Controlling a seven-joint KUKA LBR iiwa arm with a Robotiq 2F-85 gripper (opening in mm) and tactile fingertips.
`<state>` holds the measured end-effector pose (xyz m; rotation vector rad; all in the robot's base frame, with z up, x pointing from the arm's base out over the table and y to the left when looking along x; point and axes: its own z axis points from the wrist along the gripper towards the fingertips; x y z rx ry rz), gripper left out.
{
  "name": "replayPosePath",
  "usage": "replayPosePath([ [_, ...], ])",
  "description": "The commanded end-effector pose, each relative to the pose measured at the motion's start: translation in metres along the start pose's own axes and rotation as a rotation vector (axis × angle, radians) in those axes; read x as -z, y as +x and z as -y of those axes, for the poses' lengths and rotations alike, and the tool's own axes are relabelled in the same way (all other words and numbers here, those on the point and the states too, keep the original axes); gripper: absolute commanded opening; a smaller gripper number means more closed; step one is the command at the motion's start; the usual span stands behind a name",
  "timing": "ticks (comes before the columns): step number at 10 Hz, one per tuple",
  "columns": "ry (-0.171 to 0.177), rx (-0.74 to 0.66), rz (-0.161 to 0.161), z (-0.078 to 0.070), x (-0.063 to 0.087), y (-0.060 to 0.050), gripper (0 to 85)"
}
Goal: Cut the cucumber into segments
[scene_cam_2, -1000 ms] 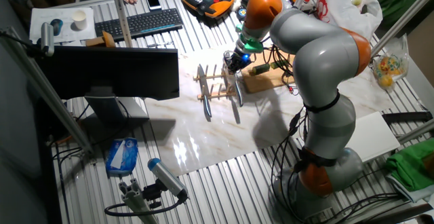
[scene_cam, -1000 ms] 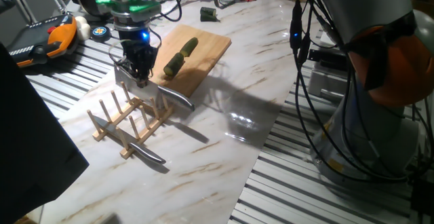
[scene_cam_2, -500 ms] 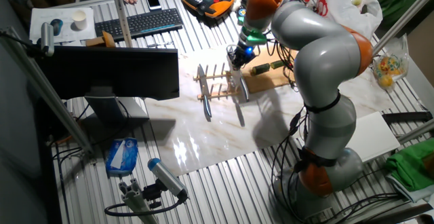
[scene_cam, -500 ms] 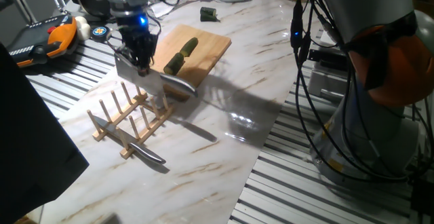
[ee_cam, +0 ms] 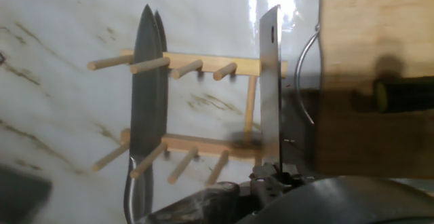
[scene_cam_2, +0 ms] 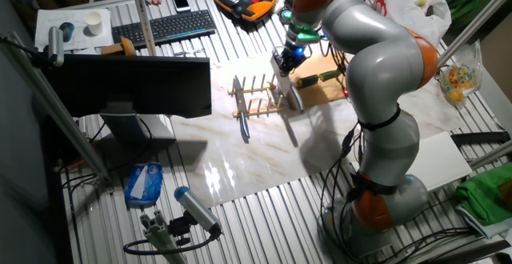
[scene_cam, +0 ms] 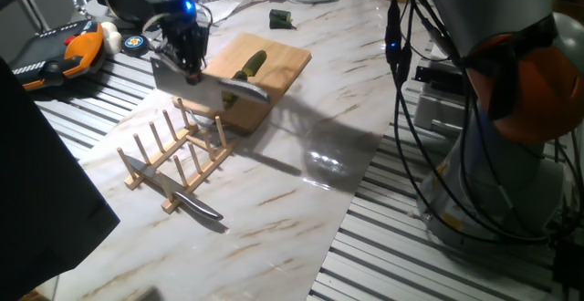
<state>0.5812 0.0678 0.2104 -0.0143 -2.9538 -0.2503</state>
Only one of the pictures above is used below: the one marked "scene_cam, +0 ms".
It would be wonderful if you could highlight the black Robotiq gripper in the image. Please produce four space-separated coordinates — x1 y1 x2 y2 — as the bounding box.
157 0 214 87

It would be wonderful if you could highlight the steel cleaver with metal handle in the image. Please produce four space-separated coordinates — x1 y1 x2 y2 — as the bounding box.
150 56 272 113

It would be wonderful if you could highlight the long cucumber piece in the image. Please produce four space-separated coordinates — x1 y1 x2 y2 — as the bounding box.
232 49 268 82

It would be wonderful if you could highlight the dark green cucumber end chunk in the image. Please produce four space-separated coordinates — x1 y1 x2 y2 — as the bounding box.
268 8 297 31

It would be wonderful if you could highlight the round black blue disc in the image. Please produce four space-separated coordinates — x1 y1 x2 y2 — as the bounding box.
120 35 151 58

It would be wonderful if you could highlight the white rounded object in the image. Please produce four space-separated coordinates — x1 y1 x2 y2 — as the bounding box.
99 21 123 56

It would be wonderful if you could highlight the wooden peg knife rack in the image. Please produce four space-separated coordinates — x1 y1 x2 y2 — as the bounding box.
116 96 236 214

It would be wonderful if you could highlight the black orange teach pendant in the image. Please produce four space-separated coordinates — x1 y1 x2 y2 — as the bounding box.
8 19 107 92

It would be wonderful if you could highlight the pointed steel kitchen knife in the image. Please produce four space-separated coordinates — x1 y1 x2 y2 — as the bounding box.
123 154 224 223

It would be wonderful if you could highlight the black computer monitor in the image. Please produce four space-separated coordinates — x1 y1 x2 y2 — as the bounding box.
0 57 120 301

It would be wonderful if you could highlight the wooden cutting board metal handle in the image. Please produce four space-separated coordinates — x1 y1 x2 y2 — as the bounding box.
172 31 313 136

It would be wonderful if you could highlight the aluminium frame post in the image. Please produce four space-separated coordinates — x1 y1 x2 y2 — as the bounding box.
4 0 50 33

